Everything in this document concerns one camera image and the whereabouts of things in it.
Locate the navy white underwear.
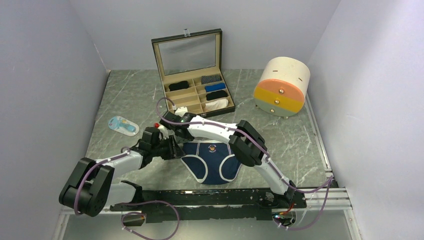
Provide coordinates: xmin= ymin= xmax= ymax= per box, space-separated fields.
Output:
xmin=181 ymin=140 xmax=241 ymax=185

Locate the black beige organizer box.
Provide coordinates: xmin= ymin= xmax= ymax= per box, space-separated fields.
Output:
xmin=151 ymin=28 xmax=235 ymax=118

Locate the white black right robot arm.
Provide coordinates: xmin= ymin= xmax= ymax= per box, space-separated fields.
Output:
xmin=160 ymin=111 xmax=296 ymax=208

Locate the black rolled cloth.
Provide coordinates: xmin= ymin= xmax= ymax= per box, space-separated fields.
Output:
xmin=205 ymin=90 xmax=229 ymax=101

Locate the round cream drawer cabinet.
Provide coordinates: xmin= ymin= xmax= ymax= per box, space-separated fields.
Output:
xmin=253 ymin=56 xmax=311 ymax=119

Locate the striped rolled cloth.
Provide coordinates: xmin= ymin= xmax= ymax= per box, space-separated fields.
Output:
xmin=200 ymin=74 xmax=222 ymax=85

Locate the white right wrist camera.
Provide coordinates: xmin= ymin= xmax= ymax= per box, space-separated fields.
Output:
xmin=174 ymin=106 xmax=188 ymax=117

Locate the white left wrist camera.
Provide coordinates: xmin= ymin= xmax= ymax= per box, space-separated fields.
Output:
xmin=154 ymin=122 xmax=174 ymax=139

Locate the black underwear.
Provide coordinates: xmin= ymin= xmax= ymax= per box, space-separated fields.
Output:
xmin=168 ymin=80 xmax=190 ymax=92

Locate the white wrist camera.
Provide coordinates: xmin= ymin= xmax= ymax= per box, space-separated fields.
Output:
xmin=154 ymin=122 xmax=174 ymax=139
xmin=174 ymin=106 xmax=188 ymax=117

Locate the blue rolled cloth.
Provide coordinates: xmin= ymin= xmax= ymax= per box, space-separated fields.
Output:
xmin=204 ymin=82 xmax=226 ymax=93

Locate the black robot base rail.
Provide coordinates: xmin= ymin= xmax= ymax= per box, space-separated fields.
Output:
xmin=110 ymin=188 xmax=307 ymax=223

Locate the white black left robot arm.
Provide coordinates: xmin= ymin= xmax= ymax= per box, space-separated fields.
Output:
xmin=58 ymin=127 xmax=184 ymax=217

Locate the blue packaged item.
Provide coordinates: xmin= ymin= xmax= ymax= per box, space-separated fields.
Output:
xmin=107 ymin=116 xmax=140 ymax=137

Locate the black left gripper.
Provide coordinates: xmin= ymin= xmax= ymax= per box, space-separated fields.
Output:
xmin=151 ymin=135 xmax=185 ymax=161

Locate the white rolled cloth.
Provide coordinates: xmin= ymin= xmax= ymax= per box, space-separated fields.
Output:
xmin=203 ymin=98 xmax=229 ymax=112

